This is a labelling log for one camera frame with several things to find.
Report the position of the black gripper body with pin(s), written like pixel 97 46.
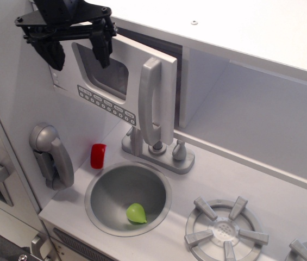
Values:
pixel 67 20

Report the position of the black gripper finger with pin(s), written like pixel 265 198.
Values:
pixel 52 52
pixel 101 37

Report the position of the white microwave door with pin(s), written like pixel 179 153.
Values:
pixel 138 86

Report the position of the red toy cylinder piece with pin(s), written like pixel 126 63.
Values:
pixel 97 156

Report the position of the grey toy telephone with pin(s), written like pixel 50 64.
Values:
pixel 52 157

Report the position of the grey toy faucet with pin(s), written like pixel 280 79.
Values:
pixel 175 157

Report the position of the grey round sink bowl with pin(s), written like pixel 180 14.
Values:
pixel 117 187

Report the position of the white toy kitchen shelf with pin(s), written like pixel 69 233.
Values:
pixel 241 88

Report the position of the green toy pear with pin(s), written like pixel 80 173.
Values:
pixel 136 213

